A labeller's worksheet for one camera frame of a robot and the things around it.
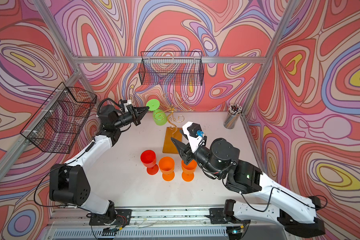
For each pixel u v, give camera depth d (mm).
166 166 825
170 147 977
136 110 719
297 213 388
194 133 389
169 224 721
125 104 701
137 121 727
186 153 436
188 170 750
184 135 424
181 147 449
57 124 784
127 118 691
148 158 771
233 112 976
